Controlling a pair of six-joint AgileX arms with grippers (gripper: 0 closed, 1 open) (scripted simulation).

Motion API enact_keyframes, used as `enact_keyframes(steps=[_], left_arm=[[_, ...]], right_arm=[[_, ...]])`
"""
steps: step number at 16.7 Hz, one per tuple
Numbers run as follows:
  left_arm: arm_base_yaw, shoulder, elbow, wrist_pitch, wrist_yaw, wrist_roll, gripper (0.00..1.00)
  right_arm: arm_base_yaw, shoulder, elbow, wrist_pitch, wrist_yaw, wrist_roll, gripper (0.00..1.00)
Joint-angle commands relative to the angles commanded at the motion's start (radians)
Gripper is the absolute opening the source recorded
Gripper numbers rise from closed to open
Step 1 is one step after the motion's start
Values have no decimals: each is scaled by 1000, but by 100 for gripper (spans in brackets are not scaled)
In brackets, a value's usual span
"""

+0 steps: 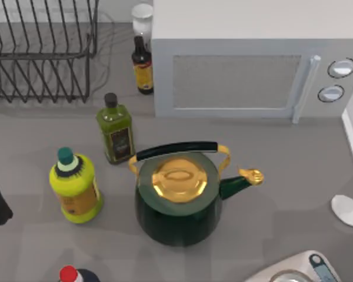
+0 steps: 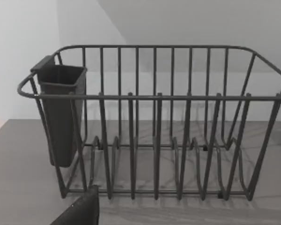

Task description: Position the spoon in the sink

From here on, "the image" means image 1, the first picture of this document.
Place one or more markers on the white rounded object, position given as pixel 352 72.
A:
pixel 348 210

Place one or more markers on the dark bottle with red cap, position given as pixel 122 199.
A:
pixel 76 275

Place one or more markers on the dark green and gold kettle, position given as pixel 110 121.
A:
pixel 179 211

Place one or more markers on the pale grey rounded appliance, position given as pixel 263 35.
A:
pixel 288 265

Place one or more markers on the dark bottle with yellow label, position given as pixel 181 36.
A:
pixel 142 70

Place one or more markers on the large white microwave knob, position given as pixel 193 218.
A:
pixel 341 67

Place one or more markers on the yellow-green bottle, teal cap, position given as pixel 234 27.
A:
pixel 76 194

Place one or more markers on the pale microwave oven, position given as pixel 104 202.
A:
pixel 223 26

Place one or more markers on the small white microwave knob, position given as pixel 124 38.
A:
pixel 330 93

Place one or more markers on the white jar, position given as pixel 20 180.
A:
pixel 142 17

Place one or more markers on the green oil bottle, black cap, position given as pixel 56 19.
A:
pixel 115 132

